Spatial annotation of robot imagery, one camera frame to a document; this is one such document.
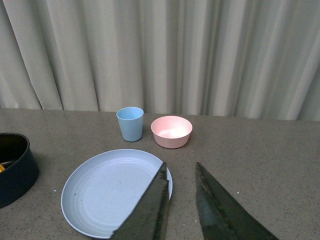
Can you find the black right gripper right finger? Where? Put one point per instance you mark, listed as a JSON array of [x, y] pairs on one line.
[[221, 216]]

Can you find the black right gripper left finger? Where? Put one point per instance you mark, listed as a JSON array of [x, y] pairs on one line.
[[149, 218]]

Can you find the yellow corn cob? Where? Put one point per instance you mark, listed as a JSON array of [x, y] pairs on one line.
[[2, 168]]

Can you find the light blue plate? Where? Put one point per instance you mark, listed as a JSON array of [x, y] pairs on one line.
[[104, 190]]

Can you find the pink bowl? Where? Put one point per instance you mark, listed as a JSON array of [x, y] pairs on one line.
[[171, 131]]

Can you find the light blue cup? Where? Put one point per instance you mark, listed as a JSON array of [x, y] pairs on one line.
[[130, 120]]

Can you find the dark blue saucepan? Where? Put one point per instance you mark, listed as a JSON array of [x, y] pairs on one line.
[[20, 167]]

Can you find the white curtain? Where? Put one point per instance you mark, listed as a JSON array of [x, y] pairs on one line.
[[258, 59]]

